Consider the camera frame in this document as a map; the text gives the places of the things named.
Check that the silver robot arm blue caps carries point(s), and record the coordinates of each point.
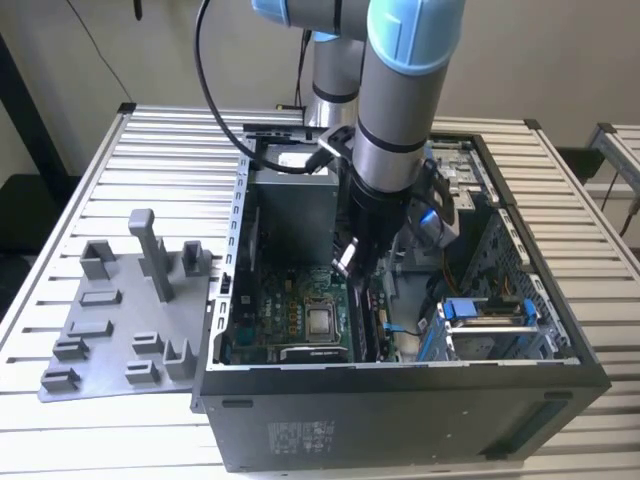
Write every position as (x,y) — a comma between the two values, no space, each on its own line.
(395,110)

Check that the grey power supply unit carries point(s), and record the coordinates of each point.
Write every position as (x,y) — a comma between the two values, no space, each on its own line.
(290,220)

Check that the CPU socket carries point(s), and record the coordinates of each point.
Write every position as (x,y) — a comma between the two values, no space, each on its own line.
(322,303)

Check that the grey metal drive cage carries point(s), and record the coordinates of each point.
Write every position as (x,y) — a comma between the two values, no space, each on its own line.
(462,152)

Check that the silver CPU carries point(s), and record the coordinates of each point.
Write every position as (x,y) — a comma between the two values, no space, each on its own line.
(321,323)

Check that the green motherboard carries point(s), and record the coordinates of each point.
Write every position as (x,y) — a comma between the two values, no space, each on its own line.
(280,300)

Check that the hard disk in blue carrier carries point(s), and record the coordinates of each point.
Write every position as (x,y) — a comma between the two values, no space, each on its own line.
(465,307)

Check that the black expansion card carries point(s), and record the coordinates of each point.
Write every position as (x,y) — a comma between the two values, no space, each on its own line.
(312,355)

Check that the black PC case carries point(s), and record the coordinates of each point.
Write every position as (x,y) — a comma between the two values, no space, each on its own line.
(400,430)

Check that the black block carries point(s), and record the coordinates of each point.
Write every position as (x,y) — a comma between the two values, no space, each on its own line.
(580,162)

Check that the grey plastic parts rack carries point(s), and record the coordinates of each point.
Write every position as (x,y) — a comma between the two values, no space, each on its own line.
(125,320)

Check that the black hanging rod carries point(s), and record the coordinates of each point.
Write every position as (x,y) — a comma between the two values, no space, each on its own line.
(137,9)

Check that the black stand with round base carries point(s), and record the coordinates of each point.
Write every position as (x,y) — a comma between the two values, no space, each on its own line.
(35,210)

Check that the small silver wrist camera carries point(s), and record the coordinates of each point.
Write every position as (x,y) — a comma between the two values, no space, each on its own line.
(346,257)

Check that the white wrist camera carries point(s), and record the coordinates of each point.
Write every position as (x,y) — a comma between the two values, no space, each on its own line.
(432,225)

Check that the aluminium frame table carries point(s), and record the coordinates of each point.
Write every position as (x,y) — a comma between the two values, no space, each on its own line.
(620,145)

